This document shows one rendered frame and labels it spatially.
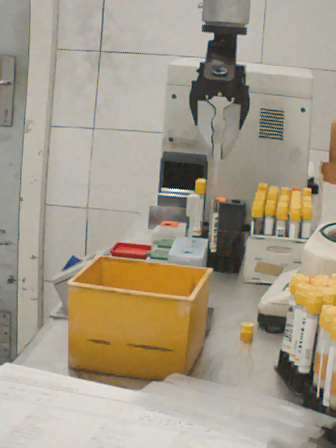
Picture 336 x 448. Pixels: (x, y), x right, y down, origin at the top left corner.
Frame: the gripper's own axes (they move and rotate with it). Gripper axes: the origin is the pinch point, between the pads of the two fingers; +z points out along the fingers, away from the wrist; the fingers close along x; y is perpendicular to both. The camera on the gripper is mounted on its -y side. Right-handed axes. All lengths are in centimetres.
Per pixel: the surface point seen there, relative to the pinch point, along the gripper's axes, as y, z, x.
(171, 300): -53, 8, -1
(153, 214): 12.7, 13.1, 10.8
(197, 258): -35.4, 7.8, -1.3
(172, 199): 18.2, 11.4, 8.5
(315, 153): 161, 20, -19
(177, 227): -9.8, 10.0, 4.1
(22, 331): 155, 87, 74
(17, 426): -72, 16, 10
